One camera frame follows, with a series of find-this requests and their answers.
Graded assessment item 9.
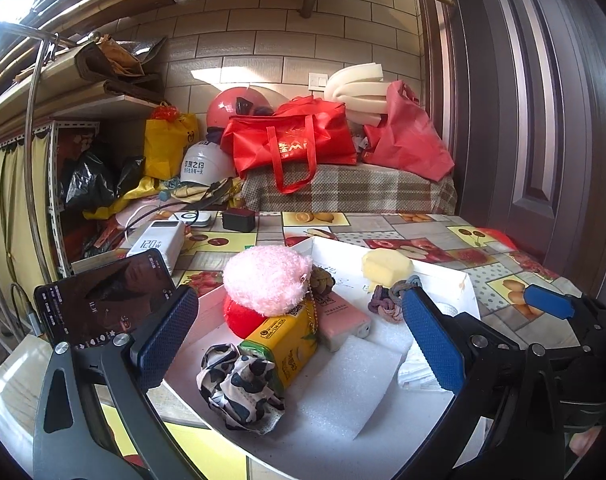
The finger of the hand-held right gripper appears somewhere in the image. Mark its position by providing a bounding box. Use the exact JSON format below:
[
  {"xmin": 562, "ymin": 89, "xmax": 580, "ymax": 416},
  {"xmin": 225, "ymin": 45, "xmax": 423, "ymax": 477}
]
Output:
[{"xmin": 524, "ymin": 284, "xmax": 606, "ymax": 356}]

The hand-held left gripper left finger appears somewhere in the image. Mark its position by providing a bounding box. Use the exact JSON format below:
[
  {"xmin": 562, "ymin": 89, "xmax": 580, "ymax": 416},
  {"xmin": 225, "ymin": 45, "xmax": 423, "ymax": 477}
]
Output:
[{"xmin": 33, "ymin": 285, "xmax": 200, "ymax": 480}]

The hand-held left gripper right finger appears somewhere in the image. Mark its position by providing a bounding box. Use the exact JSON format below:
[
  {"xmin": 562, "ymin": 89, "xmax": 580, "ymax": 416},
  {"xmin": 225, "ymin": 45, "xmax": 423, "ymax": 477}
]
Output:
[{"xmin": 402, "ymin": 287, "xmax": 566, "ymax": 480}]

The grey braided rope knot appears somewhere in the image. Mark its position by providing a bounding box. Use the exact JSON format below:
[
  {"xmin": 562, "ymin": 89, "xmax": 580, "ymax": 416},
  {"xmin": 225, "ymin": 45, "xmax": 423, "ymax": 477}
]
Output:
[{"xmin": 368, "ymin": 275, "xmax": 424, "ymax": 323}]

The red plush apple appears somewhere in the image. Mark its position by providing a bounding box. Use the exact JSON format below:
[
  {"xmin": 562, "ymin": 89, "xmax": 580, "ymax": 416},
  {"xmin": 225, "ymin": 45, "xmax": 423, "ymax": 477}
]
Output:
[{"xmin": 223, "ymin": 294, "xmax": 266, "ymax": 338}]

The yellow sponge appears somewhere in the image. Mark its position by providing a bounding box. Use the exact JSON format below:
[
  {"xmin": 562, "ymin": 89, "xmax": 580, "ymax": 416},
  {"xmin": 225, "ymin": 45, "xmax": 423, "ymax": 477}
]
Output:
[{"xmin": 361, "ymin": 247, "xmax": 415, "ymax": 283}]

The cow print cloth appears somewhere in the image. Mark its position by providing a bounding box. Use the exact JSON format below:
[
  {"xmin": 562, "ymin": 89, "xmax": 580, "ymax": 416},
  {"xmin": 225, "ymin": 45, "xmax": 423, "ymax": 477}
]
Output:
[{"xmin": 196, "ymin": 342, "xmax": 287, "ymax": 435}]

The pink tissue pack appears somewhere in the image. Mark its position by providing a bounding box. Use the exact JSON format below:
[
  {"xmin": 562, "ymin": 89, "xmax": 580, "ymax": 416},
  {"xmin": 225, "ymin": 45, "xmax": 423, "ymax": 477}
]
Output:
[{"xmin": 315, "ymin": 291, "xmax": 373, "ymax": 352}]

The white foam block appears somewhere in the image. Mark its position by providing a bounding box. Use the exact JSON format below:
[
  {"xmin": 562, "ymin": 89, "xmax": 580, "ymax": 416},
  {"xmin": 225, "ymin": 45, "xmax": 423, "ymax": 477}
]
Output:
[{"xmin": 295, "ymin": 335, "xmax": 415, "ymax": 442}]

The white shallow box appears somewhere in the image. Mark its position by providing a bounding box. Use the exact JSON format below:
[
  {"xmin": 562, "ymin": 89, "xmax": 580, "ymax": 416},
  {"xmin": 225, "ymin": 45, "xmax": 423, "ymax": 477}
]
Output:
[{"xmin": 160, "ymin": 236, "xmax": 481, "ymax": 480}]

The pink plush ball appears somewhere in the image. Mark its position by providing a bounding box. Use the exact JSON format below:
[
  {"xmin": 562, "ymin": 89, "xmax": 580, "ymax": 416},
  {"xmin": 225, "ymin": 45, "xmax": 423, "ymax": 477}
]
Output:
[{"xmin": 222, "ymin": 246, "xmax": 314, "ymax": 317}]

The yellow juice carton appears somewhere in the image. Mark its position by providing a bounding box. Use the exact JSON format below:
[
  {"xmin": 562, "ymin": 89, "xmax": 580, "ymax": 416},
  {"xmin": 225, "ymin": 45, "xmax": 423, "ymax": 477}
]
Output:
[{"xmin": 239, "ymin": 300, "xmax": 319, "ymax": 390}]

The dark braided rope knot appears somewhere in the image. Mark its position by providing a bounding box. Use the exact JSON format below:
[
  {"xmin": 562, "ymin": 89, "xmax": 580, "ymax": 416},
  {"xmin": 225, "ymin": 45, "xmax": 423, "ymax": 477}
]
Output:
[{"xmin": 309, "ymin": 266, "xmax": 335, "ymax": 295}]

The person's right hand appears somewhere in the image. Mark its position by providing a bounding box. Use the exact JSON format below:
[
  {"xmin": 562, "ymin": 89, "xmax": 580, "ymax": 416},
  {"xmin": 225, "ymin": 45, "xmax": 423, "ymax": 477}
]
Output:
[{"xmin": 569, "ymin": 430, "xmax": 598, "ymax": 457}]

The black smartphone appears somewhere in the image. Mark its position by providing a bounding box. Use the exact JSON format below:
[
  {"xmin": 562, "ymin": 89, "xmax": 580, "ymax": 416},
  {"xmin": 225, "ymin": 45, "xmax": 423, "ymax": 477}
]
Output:
[{"xmin": 33, "ymin": 248, "xmax": 176, "ymax": 348}]

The white power bank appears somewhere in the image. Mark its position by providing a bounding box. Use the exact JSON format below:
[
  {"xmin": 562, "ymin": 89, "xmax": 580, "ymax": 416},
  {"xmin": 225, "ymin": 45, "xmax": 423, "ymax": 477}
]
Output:
[{"xmin": 126, "ymin": 220, "xmax": 186, "ymax": 273}]

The fruit print tablecloth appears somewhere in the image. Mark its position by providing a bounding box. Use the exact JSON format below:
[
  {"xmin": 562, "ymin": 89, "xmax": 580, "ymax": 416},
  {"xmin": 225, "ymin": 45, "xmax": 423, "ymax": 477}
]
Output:
[{"xmin": 68, "ymin": 210, "xmax": 588, "ymax": 480}]

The white round charger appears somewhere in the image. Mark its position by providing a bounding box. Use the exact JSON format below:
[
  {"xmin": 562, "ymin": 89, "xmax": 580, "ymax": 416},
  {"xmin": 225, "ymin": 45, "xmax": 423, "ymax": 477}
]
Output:
[{"xmin": 169, "ymin": 211, "xmax": 215, "ymax": 229}]

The black charger adapter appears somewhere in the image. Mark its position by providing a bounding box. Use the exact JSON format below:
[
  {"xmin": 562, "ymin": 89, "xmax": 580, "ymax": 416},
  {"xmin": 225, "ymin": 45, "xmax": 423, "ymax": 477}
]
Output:
[{"xmin": 221, "ymin": 208, "xmax": 256, "ymax": 233}]

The yellow crumpled cloth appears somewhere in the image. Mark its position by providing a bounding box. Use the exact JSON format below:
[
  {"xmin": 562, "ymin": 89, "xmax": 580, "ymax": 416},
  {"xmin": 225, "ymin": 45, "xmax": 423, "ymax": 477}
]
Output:
[{"xmin": 83, "ymin": 172, "xmax": 244, "ymax": 221}]

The black plastic bag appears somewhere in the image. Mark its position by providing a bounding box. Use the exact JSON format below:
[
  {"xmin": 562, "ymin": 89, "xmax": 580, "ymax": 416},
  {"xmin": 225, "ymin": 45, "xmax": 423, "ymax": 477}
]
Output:
[{"xmin": 60, "ymin": 147, "xmax": 146, "ymax": 213}]

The white helmet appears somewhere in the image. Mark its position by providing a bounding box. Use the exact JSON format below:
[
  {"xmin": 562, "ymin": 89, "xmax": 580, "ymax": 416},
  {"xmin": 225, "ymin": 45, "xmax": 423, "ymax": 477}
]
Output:
[{"xmin": 178, "ymin": 141, "xmax": 239, "ymax": 188}]

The plaid covered bench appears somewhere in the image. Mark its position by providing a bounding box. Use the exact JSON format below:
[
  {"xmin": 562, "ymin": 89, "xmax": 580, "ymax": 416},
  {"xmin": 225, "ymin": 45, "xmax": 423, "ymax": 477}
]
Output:
[{"xmin": 240, "ymin": 160, "xmax": 458, "ymax": 216}]

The yellow bag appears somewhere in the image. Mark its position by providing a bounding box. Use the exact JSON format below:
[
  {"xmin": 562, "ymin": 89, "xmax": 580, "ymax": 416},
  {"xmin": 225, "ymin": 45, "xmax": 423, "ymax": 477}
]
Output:
[{"xmin": 143, "ymin": 102, "xmax": 201, "ymax": 181}]

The brown metal door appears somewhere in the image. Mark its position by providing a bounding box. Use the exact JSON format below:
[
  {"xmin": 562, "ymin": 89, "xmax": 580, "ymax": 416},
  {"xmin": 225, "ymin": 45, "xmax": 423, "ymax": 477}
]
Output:
[{"xmin": 413, "ymin": 0, "xmax": 606, "ymax": 311}]

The red plastic bag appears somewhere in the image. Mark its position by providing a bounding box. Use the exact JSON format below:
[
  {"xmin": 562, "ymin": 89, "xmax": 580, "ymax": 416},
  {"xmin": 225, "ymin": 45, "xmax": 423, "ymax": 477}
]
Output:
[{"xmin": 362, "ymin": 80, "xmax": 456, "ymax": 183}]

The yellow curtain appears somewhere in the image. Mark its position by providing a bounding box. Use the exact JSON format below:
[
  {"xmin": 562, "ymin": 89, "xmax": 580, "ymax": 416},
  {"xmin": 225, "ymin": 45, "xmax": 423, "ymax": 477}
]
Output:
[{"xmin": 0, "ymin": 135, "xmax": 51, "ymax": 286}]

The white metal shelf rack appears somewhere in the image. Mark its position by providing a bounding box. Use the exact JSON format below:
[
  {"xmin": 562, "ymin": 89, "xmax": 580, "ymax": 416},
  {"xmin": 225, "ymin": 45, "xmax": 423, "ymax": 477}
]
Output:
[{"xmin": 0, "ymin": 95, "xmax": 159, "ymax": 281}]

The red tote bag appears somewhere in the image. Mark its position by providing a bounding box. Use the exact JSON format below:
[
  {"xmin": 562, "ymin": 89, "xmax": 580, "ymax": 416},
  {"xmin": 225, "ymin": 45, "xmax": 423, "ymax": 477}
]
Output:
[{"xmin": 219, "ymin": 95, "xmax": 359, "ymax": 195}]

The red helmet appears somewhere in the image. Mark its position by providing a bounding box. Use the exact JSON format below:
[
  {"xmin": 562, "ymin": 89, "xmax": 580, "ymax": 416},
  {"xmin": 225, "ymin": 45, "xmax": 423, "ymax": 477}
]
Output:
[{"xmin": 205, "ymin": 86, "xmax": 279, "ymax": 131}]

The white rolled foam sheet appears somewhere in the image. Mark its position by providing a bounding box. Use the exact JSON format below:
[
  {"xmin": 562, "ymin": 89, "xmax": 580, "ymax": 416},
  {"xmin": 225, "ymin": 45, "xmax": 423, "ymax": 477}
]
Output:
[{"xmin": 324, "ymin": 62, "xmax": 390, "ymax": 123}]

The brown cardboard pile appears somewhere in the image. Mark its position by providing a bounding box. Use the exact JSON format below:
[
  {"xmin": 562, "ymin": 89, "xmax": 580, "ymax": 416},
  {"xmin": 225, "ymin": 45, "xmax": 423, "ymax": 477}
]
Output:
[{"xmin": 73, "ymin": 35, "xmax": 169, "ymax": 106}]

